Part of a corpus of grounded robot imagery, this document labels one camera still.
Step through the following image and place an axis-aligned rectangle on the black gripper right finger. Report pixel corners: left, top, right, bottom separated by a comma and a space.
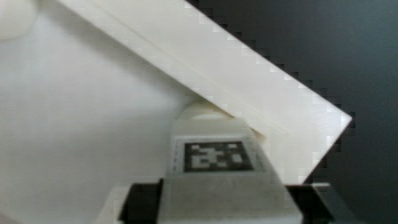
285, 183, 367, 224

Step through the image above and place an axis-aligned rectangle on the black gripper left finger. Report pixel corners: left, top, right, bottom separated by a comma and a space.
93, 178, 166, 224

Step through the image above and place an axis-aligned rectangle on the white table leg with tag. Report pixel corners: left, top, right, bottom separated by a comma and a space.
157, 102, 303, 224

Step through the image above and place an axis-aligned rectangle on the white square tabletop part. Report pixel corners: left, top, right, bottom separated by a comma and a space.
0, 0, 198, 224

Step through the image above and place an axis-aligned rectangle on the white obstacle fence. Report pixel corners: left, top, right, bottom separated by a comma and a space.
56, 0, 351, 184

